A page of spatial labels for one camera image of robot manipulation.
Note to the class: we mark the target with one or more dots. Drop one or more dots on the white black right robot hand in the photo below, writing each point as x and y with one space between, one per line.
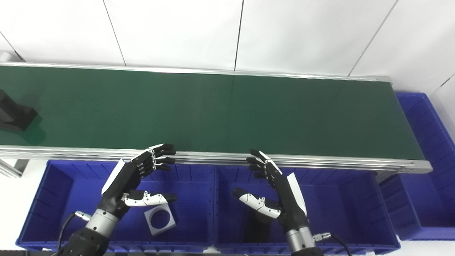
289 206

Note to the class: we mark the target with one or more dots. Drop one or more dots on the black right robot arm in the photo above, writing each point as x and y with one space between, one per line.
300 240

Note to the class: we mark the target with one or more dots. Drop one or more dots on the grey conveyor end cover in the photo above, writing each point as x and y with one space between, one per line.
4 57

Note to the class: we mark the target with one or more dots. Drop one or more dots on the green conveyor belt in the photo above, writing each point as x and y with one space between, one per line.
213 156
213 113

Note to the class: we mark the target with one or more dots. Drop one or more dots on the aluminium conveyor leg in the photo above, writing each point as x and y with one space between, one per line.
9 169

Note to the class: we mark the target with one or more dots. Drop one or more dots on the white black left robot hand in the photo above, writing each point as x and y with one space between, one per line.
121 185

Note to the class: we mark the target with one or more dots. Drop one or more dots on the grey square plate with hole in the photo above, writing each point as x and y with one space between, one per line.
154 230

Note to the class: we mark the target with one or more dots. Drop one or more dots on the blue plastic bin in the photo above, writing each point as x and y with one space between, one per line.
71 199
426 199
337 206

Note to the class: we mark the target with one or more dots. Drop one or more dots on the black cylinder block part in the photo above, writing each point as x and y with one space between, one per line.
14 113
257 231

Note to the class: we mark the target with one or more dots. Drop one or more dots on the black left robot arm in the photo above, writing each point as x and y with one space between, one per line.
85 241

